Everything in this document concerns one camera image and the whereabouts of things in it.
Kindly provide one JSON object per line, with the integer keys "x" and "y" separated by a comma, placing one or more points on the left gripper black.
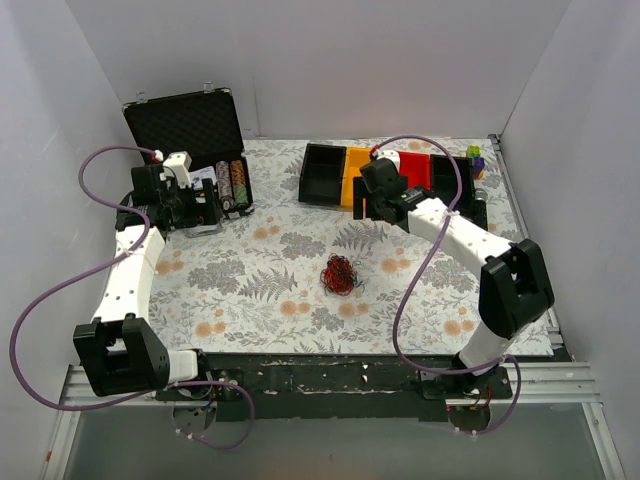
{"x": 209, "y": 211}

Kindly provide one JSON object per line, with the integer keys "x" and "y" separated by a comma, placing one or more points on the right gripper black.
{"x": 364, "y": 198}

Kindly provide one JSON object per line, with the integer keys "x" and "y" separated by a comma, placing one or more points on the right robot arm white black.
{"x": 514, "y": 285}

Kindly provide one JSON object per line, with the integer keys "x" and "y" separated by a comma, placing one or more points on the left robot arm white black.
{"x": 118, "y": 349}

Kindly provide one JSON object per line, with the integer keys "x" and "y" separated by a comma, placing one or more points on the yellow bin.
{"x": 355, "y": 158}

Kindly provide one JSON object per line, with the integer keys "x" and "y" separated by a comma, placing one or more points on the playing card deck white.
{"x": 198, "y": 176}

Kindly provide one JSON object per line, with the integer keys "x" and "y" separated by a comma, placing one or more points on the left black bin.
{"x": 321, "y": 176}

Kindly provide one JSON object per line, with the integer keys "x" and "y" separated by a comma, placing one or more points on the black bin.
{"x": 321, "y": 176}
{"x": 445, "y": 185}

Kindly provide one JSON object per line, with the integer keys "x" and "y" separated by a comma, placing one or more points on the red bin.
{"x": 416, "y": 167}

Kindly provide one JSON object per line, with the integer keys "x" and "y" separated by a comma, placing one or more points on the right black bin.
{"x": 445, "y": 185}

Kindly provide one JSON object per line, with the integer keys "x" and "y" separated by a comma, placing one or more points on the black poker chip case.
{"x": 206, "y": 126}

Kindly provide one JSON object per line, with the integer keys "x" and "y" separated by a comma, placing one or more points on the floral table mat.
{"x": 296, "y": 278}

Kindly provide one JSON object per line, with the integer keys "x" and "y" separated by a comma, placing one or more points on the colourful toy block train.
{"x": 473, "y": 153}

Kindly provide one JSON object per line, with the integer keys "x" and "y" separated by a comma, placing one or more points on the black microphone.
{"x": 480, "y": 216}

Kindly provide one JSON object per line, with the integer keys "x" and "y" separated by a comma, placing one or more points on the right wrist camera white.
{"x": 391, "y": 155}

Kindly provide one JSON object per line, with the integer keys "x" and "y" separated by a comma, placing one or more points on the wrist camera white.
{"x": 391, "y": 155}
{"x": 178, "y": 164}

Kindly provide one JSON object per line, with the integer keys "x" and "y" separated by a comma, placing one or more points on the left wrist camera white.
{"x": 178, "y": 164}

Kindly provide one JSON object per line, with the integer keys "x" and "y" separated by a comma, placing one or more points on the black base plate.
{"x": 338, "y": 386}

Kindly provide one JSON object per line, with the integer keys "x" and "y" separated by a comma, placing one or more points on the aluminium rail frame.
{"x": 562, "y": 383}

